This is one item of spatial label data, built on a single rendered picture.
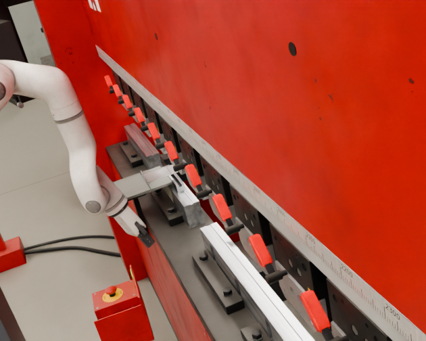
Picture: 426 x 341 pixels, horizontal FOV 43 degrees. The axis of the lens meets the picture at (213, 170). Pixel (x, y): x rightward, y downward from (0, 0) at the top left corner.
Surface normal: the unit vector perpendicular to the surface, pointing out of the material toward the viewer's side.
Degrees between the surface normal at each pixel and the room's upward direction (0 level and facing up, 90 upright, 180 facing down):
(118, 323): 90
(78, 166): 45
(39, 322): 0
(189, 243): 0
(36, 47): 90
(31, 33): 90
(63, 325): 0
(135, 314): 90
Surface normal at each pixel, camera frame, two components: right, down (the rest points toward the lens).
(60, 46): 0.35, 0.34
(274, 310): -0.21, -0.88
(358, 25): -0.92, 0.33
